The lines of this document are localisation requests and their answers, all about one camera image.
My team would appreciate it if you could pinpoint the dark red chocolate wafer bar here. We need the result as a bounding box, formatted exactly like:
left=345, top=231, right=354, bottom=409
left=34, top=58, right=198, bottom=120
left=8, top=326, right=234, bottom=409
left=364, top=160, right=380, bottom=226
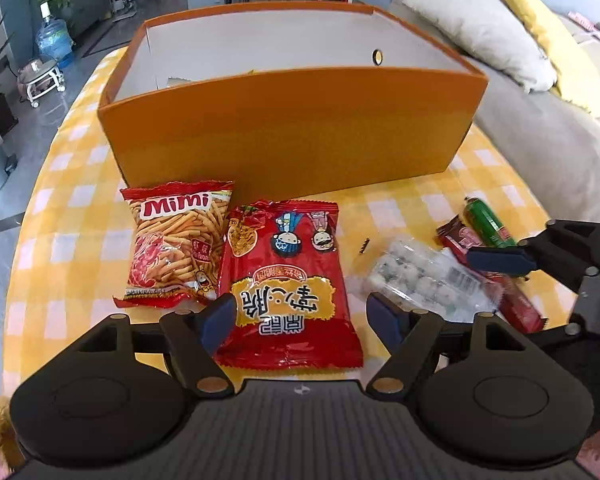
left=437, top=216, right=546, bottom=334

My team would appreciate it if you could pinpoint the clear bag of white balls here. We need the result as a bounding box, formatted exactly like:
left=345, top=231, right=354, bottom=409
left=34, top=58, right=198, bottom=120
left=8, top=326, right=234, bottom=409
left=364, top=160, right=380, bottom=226
left=363, top=238, right=503, bottom=323

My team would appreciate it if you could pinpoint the Mimi stick snack bag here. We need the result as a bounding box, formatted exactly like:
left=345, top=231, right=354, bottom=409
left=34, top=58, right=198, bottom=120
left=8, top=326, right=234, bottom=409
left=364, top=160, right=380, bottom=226
left=114, top=180, right=234, bottom=309

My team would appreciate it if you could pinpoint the red cartoon snack bag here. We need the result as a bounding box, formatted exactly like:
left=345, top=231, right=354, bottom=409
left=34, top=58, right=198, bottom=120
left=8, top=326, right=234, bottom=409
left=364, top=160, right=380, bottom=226
left=215, top=200, right=363, bottom=372

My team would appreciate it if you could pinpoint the green sausage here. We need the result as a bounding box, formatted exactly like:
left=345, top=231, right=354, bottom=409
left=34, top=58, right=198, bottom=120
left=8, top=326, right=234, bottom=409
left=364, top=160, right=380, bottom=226
left=464, top=197, right=517, bottom=248

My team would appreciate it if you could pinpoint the grey sofa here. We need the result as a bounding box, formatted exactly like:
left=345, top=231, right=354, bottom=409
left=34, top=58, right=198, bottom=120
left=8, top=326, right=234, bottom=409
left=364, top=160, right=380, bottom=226
left=389, top=0, right=600, bottom=222

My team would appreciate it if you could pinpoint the yellow checkered tablecloth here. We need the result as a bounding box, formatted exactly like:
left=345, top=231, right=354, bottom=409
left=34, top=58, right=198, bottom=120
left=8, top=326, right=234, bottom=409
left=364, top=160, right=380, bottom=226
left=3, top=51, right=547, bottom=394

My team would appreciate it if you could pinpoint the yellow cushion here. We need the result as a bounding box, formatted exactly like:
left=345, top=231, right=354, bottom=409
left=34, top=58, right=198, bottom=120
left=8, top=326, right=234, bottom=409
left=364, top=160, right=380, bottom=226
left=504, top=0, right=600, bottom=118

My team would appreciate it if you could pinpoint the beige cushion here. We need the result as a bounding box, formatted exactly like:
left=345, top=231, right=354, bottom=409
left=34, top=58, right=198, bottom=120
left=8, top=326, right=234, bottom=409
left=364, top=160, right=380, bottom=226
left=403, top=0, right=557, bottom=93

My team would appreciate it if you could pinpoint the orange cardboard box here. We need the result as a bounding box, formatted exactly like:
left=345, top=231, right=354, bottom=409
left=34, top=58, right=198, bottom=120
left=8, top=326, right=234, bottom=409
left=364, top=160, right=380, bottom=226
left=97, top=0, right=488, bottom=205

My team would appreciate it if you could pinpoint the small white stool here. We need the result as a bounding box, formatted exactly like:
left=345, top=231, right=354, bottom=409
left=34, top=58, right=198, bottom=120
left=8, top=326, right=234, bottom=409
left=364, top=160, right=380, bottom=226
left=17, top=58, right=66, bottom=108

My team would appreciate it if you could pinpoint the blue water jug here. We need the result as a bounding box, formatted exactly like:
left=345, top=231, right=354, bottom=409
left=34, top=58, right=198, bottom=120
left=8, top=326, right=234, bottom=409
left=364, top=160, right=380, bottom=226
left=35, top=2, right=74, bottom=68

